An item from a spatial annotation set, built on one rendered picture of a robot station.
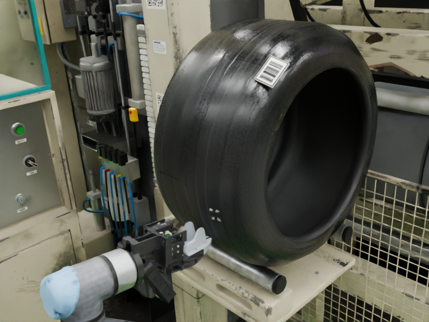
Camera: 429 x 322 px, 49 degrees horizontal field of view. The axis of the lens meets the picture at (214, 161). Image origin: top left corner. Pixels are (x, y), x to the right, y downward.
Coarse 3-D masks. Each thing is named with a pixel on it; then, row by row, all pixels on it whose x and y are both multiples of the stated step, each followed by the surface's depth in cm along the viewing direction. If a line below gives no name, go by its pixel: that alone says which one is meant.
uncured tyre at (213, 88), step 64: (192, 64) 97; (256, 64) 88; (320, 64) 93; (192, 128) 91; (256, 128) 86; (320, 128) 133; (192, 192) 94; (256, 192) 89; (320, 192) 129; (256, 256) 99
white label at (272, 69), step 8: (272, 56) 88; (264, 64) 87; (272, 64) 87; (280, 64) 87; (288, 64) 86; (264, 72) 86; (272, 72) 86; (280, 72) 86; (264, 80) 86; (272, 80) 85
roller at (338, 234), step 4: (344, 224) 123; (340, 228) 122; (344, 228) 122; (348, 228) 122; (336, 232) 123; (340, 232) 122; (344, 232) 121; (348, 232) 122; (352, 232) 124; (332, 236) 124; (336, 236) 123; (340, 236) 122; (344, 236) 121; (348, 236) 123; (340, 240) 123; (344, 240) 122; (348, 240) 123
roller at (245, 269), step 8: (216, 248) 117; (216, 256) 116; (224, 256) 114; (232, 256) 113; (224, 264) 115; (232, 264) 112; (240, 264) 111; (248, 264) 110; (256, 264) 109; (240, 272) 111; (248, 272) 109; (256, 272) 108; (264, 272) 107; (272, 272) 106; (256, 280) 107; (264, 280) 106; (272, 280) 104; (280, 280) 104; (272, 288) 104; (280, 288) 105
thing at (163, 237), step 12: (144, 228) 91; (156, 228) 91; (168, 228) 93; (132, 240) 86; (144, 240) 86; (156, 240) 88; (168, 240) 87; (180, 240) 91; (132, 252) 85; (144, 252) 86; (156, 252) 89; (168, 252) 88; (180, 252) 92; (144, 264) 88; (156, 264) 90; (168, 264) 90
